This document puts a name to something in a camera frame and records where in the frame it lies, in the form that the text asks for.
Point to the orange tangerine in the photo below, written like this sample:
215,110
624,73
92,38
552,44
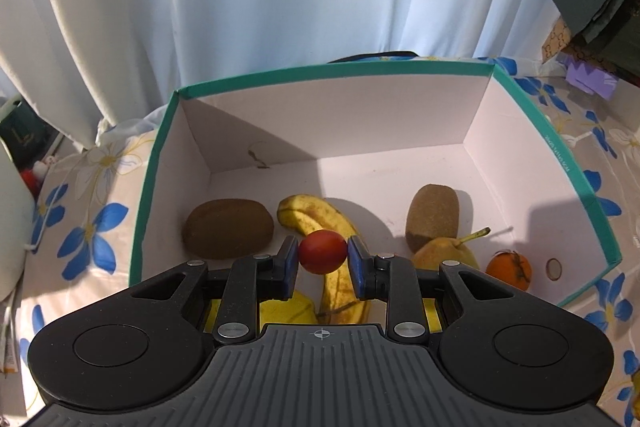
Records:
507,269

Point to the yellow pear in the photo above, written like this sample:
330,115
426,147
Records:
445,255

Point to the small red toy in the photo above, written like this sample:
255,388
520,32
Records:
31,177

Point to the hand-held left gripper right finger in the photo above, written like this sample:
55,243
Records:
357,271

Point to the orange packet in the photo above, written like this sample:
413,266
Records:
9,357

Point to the brown patterned bag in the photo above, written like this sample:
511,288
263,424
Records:
557,39

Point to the red tomato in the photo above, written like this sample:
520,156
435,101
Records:
322,252

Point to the purple bag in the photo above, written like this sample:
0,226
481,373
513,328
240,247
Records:
592,79

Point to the green cardboard box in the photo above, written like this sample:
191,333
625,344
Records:
375,132

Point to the yellow banana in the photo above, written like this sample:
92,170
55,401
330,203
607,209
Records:
310,214

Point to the yellow lemon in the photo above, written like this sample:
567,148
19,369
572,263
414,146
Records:
290,309

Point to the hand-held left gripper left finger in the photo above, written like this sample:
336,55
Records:
289,269

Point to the brown kiwi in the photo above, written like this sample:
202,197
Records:
432,217
227,227

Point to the floral tablecloth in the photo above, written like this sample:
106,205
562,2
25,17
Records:
90,207

